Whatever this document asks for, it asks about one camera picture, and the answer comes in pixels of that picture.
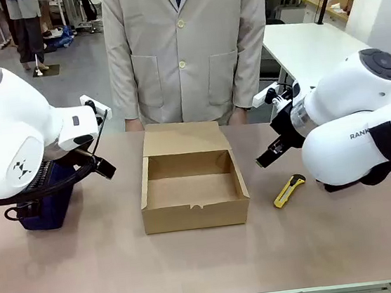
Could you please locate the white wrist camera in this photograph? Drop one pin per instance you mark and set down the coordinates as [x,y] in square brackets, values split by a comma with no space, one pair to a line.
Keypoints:
[264,98]
[93,106]

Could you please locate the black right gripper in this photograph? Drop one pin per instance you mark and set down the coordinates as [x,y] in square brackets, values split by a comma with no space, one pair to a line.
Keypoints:
[285,125]

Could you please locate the person's right hand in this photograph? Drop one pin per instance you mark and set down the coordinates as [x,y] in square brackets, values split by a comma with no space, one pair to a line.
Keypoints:
[133,124]

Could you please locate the yellow utility knife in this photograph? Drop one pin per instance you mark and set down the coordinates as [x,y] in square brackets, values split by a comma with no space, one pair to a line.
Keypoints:
[289,191]

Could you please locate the person in beige coat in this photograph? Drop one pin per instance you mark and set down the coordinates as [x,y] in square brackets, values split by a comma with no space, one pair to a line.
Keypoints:
[184,48]

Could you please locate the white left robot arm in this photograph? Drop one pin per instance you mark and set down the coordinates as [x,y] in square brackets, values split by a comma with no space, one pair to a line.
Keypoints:
[3,133]

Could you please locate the wooden workbench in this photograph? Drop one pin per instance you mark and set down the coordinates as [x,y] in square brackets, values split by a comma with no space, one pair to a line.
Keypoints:
[321,6]

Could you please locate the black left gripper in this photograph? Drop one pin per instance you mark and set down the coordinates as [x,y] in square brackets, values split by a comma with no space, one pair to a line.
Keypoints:
[76,155]

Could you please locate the brown cardboard box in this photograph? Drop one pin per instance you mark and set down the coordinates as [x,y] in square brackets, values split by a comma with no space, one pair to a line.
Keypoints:
[193,189]

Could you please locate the bystander in grey clothes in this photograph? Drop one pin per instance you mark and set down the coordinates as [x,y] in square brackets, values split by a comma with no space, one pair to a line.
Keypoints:
[27,31]

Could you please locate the large white table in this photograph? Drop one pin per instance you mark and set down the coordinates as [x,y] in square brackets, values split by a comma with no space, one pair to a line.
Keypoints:
[311,45]

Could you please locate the navy blue bag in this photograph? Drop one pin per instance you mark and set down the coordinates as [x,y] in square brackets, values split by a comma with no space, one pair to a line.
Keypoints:
[43,209]

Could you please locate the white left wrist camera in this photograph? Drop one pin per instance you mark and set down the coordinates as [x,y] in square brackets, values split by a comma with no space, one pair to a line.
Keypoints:
[93,106]

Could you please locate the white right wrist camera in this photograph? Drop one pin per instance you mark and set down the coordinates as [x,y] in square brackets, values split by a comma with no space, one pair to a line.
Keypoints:
[264,98]

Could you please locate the person's left hand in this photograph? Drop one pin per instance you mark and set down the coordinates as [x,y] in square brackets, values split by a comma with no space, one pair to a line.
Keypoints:
[239,115]

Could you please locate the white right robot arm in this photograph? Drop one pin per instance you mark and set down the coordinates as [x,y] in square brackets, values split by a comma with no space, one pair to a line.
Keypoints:
[352,100]

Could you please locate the black stand pole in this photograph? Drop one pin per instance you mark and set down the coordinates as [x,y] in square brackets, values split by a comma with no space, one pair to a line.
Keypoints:
[324,1]

